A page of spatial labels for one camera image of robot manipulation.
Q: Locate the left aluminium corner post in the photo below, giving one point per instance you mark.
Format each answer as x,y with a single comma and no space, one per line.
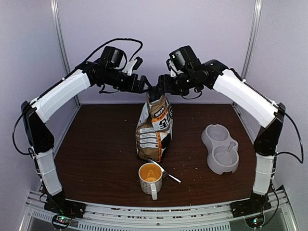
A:
59,33

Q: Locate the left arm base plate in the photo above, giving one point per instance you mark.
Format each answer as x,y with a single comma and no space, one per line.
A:
65,207

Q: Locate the aluminium corner post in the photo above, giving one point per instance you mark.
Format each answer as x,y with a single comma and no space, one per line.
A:
253,37
59,33

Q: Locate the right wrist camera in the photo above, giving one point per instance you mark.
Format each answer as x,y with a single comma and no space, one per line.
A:
171,68

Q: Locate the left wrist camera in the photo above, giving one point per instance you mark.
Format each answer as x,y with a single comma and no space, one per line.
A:
132,65

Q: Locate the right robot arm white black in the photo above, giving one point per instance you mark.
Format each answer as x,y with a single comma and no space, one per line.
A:
190,73

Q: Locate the left circuit board with leds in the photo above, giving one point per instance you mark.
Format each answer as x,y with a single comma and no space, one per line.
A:
60,221

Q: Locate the aluminium front rail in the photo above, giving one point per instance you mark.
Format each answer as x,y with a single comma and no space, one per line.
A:
209,217

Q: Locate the metal spoon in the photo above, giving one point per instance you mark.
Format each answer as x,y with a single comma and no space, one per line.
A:
165,174

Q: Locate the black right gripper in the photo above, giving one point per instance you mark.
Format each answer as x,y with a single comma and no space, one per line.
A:
163,80

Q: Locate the right aluminium corner post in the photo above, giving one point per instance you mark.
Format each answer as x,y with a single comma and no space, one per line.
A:
253,37

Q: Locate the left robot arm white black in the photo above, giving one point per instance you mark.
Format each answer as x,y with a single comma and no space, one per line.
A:
103,71

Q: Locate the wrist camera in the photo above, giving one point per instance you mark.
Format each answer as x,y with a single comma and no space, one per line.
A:
171,68
132,65

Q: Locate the right circuit board with leds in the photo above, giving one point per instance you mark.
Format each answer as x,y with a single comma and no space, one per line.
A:
255,222

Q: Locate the white double pet bowl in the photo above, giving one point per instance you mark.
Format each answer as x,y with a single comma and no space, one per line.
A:
222,149

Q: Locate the circuit board with leds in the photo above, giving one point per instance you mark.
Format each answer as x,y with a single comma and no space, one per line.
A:
60,221
255,222

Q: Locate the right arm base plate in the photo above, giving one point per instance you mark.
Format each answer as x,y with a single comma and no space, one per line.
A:
250,206

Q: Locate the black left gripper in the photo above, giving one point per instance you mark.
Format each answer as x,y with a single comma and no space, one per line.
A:
134,87

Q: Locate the brown dog food bag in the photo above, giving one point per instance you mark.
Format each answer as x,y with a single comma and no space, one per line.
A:
153,133

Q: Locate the white mug yellow inside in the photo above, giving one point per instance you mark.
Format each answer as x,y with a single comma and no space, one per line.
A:
150,177

